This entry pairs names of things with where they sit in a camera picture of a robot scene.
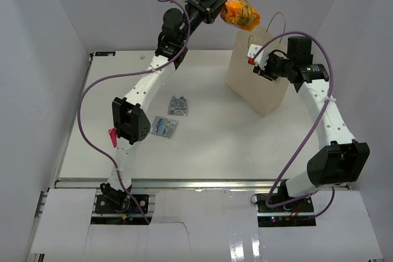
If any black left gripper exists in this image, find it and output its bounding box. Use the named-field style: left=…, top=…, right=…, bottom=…
left=179, top=0, right=230, bottom=45

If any orange snack bag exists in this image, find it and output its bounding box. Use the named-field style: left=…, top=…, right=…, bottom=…
left=220, top=0, right=260, bottom=31

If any beige paper bag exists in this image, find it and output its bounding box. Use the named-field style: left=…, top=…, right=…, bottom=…
left=225, top=25, right=289, bottom=117

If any silver foil snack packet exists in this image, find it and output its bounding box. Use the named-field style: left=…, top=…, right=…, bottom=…
left=168, top=96, right=188, bottom=116

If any blue silver snack packet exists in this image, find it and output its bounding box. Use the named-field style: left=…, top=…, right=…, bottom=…
left=150, top=116, right=179, bottom=138

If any pink snack packet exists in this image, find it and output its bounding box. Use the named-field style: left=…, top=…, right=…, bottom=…
left=108, top=128, right=117, bottom=148

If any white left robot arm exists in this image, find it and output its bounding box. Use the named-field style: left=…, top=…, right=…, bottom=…
left=108, top=0, right=228, bottom=190

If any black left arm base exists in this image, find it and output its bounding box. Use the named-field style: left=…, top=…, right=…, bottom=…
left=94, top=183, right=141, bottom=215

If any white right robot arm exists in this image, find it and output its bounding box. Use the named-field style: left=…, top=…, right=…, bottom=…
left=247, top=32, right=370, bottom=212

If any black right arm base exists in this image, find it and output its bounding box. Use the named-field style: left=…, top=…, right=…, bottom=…
left=250, top=193, right=316, bottom=228

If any white front cover sheet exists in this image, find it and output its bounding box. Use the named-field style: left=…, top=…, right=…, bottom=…
left=31, top=189, right=383, bottom=261

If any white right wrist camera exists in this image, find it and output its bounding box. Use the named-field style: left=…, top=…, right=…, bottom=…
left=247, top=44, right=270, bottom=70

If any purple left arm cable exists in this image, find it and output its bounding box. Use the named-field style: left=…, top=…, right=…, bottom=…
left=76, top=0, right=192, bottom=225

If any aluminium table frame rail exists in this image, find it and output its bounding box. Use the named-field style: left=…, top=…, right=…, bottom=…
left=55, top=179, right=274, bottom=191

